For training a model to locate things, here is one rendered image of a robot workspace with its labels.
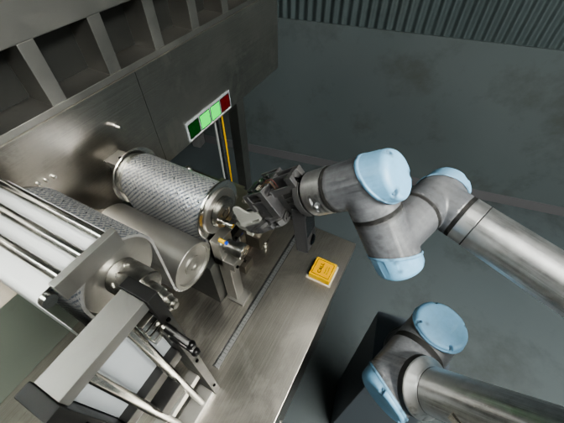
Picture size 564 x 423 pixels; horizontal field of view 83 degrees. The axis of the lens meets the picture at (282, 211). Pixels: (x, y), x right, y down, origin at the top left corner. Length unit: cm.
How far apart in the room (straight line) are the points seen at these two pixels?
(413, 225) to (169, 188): 52
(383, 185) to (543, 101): 210
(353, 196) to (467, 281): 196
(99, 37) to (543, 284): 92
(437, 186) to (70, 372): 54
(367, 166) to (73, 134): 66
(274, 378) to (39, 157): 75
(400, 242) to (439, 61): 185
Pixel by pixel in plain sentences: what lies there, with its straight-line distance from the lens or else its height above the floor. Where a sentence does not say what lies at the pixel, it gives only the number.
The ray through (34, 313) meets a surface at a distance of 103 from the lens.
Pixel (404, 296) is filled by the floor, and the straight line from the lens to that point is 214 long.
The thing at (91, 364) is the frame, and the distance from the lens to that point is 44.
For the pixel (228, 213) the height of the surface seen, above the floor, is 124.
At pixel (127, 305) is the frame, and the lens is 45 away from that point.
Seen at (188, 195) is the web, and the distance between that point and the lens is 73.
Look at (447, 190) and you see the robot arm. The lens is 56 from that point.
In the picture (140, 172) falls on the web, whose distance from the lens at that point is 82.
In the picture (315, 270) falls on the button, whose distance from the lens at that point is 103.
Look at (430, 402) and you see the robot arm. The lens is 70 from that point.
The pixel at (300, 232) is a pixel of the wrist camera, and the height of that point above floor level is 135.
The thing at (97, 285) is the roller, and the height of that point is 136.
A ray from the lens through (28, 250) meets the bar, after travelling 55.
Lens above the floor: 181
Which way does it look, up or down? 50 degrees down
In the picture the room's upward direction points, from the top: straight up
